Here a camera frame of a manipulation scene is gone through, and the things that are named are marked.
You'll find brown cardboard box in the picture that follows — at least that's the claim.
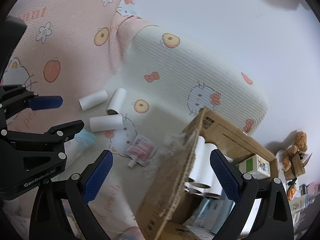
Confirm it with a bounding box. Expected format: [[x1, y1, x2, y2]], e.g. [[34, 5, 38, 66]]
[[135, 107, 279, 240]]

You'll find white paper roll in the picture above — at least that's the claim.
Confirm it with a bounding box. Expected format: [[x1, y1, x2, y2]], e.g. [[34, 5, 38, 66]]
[[107, 88, 127, 115], [78, 89, 108, 111], [89, 114, 123, 132]]

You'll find light blue rectangular pack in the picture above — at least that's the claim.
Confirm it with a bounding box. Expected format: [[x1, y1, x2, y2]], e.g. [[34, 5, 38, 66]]
[[197, 195, 234, 233]]

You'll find green white carton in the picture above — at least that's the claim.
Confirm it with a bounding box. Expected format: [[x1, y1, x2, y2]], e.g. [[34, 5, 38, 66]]
[[236, 154, 272, 180]]

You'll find brown teddy bear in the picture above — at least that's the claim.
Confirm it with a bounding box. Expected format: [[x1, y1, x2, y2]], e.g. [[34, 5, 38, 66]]
[[281, 131, 308, 173]]

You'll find pink printed bed sheet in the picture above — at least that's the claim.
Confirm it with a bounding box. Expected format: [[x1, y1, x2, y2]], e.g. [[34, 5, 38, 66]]
[[0, 0, 200, 240]]

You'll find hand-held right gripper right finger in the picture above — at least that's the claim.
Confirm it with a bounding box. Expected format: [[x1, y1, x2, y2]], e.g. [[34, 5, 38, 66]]
[[209, 149, 295, 240]]

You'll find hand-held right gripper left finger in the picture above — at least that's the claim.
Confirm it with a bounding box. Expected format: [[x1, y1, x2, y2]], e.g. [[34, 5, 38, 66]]
[[30, 149, 113, 240]]

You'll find white cat print pillow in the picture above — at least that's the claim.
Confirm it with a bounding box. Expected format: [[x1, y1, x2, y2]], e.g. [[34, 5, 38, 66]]
[[117, 24, 269, 133]]

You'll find pink spout pouch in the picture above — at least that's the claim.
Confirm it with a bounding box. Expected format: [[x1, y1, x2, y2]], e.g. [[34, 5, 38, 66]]
[[124, 135, 157, 168]]

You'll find light blue face mask packet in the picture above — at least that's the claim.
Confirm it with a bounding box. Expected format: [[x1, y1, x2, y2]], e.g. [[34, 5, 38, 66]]
[[64, 129, 96, 165]]

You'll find small brown cardboard piece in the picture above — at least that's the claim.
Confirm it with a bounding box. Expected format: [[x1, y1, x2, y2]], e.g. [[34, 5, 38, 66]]
[[287, 152, 313, 180]]

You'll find stack of white rolls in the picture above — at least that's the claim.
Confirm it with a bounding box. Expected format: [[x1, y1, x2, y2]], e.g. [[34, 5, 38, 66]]
[[184, 135, 225, 200]]

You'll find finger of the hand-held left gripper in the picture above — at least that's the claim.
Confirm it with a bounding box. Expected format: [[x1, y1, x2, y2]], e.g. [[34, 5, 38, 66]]
[[0, 119, 85, 180], [0, 84, 63, 127]]

